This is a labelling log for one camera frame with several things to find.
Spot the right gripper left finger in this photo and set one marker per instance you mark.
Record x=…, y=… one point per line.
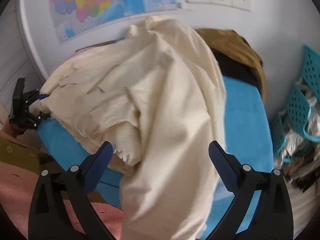
x=60, y=208

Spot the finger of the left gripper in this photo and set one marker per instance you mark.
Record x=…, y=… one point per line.
x=42, y=96
x=43, y=116

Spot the cream beige coat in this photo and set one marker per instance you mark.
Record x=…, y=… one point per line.
x=159, y=98

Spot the grey wardrobe door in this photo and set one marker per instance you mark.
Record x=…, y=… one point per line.
x=16, y=58

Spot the wooden bed headboard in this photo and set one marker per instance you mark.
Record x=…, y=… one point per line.
x=101, y=44

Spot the blue floral bed sheet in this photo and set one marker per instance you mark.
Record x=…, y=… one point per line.
x=246, y=125

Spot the teal plastic basket rack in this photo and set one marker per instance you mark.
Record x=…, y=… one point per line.
x=297, y=108

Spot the brown folded garment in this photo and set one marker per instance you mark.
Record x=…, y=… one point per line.
x=230, y=43

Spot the colourful wall map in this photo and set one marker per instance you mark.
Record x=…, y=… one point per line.
x=73, y=17

